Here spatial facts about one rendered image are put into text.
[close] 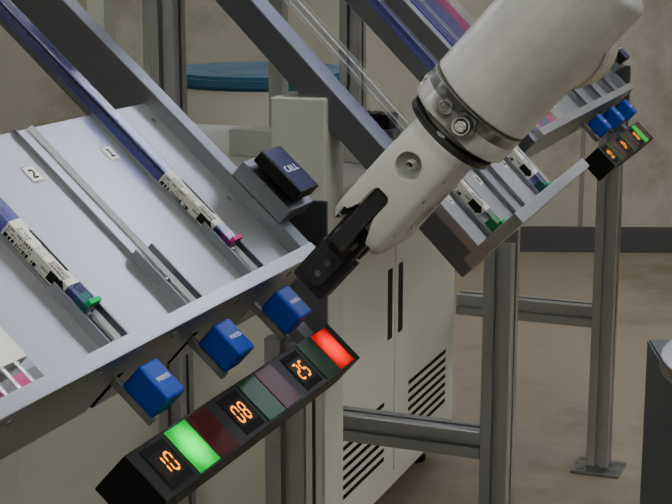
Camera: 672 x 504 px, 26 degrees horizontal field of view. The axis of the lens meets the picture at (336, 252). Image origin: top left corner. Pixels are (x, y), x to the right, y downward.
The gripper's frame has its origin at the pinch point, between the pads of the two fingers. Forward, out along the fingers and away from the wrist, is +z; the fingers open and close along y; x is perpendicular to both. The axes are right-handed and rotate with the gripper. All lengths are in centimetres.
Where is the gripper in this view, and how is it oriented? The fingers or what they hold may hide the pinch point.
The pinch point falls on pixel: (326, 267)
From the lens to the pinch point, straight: 114.3
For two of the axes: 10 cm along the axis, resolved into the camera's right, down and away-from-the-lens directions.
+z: -6.2, 6.7, 4.0
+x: -6.9, -7.1, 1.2
